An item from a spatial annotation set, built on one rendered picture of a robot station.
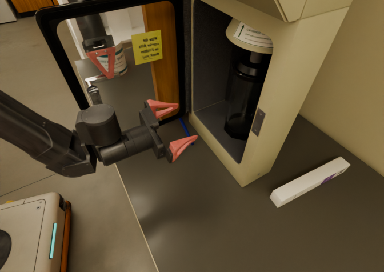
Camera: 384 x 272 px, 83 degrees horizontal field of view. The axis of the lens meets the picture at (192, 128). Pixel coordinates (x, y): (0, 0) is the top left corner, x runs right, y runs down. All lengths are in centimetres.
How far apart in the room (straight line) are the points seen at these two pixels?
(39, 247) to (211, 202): 108
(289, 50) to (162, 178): 49
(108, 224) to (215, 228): 118
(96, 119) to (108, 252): 131
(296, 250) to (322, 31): 49
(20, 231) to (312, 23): 158
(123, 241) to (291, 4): 155
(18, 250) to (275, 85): 146
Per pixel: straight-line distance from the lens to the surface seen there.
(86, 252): 170
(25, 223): 161
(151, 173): 70
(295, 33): 37
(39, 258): 149
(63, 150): 45
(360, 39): 81
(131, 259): 160
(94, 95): 57
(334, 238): 71
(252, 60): 55
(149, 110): 49
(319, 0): 38
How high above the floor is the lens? 152
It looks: 47 degrees down
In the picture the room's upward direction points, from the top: straight up
